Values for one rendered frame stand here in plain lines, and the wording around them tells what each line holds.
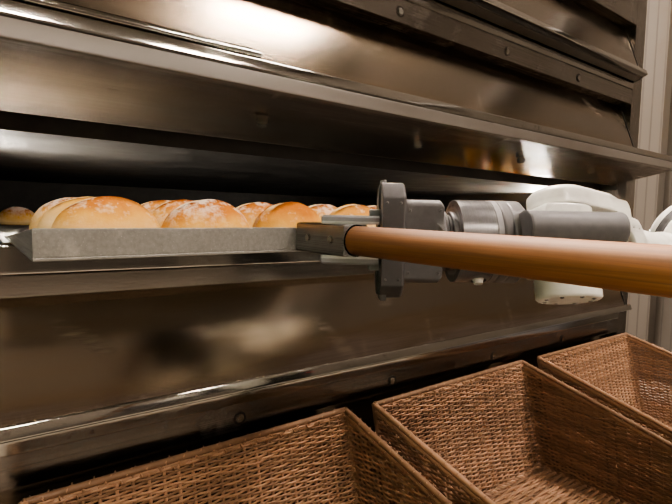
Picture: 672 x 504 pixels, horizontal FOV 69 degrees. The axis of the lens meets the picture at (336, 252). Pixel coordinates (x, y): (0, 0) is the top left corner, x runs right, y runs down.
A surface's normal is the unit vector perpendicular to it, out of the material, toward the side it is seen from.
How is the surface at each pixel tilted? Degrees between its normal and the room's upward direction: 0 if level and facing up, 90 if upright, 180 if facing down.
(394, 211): 91
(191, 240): 91
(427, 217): 91
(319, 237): 91
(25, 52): 167
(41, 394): 70
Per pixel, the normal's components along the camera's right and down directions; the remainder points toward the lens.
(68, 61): 0.11, 0.99
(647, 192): -0.79, 0.03
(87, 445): 0.60, 0.07
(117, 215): 0.55, -0.39
